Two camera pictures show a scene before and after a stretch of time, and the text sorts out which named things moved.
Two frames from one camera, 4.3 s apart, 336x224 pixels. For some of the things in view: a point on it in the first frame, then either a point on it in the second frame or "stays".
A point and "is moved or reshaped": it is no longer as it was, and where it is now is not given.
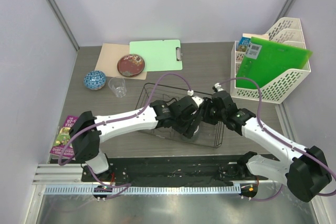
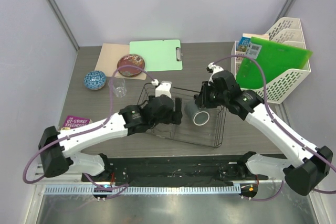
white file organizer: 288,32 stays
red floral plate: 130,65 stays
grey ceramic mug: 195,136 is moved or reshaped
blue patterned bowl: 94,80 stays
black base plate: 169,171 stays
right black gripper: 204,111 -> 203,100
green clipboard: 158,55 stays
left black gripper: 188,130 -> 173,116
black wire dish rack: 211,135 stays
